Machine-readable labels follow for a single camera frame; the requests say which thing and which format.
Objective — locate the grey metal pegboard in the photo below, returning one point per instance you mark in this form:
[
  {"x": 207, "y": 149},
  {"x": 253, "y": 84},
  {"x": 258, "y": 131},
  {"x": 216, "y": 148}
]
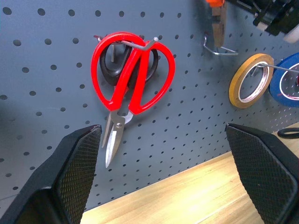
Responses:
[{"x": 46, "y": 93}]

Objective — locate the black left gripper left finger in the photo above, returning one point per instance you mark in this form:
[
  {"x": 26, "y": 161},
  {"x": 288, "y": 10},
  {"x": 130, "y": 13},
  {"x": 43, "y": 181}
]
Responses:
[{"x": 70, "y": 168}]

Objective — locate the long metal pegboard hook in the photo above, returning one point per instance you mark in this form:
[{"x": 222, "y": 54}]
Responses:
[{"x": 280, "y": 68}]

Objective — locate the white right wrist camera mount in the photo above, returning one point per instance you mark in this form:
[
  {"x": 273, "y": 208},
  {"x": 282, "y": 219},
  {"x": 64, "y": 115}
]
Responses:
[{"x": 293, "y": 35}]

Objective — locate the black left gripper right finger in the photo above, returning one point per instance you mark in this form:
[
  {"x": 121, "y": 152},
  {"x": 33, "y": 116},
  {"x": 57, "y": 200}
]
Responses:
[{"x": 264, "y": 168}]

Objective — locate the yellow tape roll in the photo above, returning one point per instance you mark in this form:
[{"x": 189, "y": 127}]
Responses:
[{"x": 234, "y": 86}]

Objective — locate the blue tape roll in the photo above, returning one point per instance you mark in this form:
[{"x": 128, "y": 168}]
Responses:
[{"x": 274, "y": 86}]

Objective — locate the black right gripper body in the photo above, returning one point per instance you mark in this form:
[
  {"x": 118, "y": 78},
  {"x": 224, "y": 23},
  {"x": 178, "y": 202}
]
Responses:
[{"x": 278, "y": 16}]

